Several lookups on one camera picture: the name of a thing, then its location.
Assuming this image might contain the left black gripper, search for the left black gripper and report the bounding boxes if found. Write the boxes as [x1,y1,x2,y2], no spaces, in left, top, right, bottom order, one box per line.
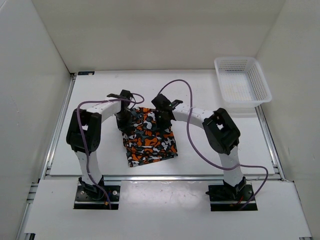
[114,110,134,135]

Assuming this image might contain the orange camouflage shorts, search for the orange camouflage shorts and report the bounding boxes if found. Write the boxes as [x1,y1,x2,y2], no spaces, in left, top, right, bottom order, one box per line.
[121,107,178,168]

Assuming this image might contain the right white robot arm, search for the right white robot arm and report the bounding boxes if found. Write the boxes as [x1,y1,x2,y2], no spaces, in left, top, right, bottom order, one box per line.
[151,93,246,200]

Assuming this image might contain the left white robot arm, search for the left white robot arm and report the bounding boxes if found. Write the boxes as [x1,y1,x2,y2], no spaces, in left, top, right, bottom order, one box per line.
[66,89,134,200]

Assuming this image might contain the dark corner label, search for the dark corner label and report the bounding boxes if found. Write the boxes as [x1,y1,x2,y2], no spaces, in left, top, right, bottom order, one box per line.
[77,71,95,76]

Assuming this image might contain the white plastic mesh basket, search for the white plastic mesh basket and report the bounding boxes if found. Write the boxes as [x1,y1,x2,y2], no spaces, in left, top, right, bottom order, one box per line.
[214,56,272,110]

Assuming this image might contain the left aluminium rail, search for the left aluminium rail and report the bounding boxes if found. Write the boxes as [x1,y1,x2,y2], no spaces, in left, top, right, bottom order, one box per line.
[38,73,77,182]

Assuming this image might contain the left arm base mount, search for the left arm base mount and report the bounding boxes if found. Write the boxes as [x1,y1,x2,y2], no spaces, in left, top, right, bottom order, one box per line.
[73,181,121,210]

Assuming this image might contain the front aluminium rail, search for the front aluminium rail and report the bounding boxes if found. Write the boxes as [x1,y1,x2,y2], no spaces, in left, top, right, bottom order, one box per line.
[47,174,226,182]

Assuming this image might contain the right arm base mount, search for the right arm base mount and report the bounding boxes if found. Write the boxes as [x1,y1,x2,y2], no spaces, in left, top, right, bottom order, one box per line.
[205,184,258,212]

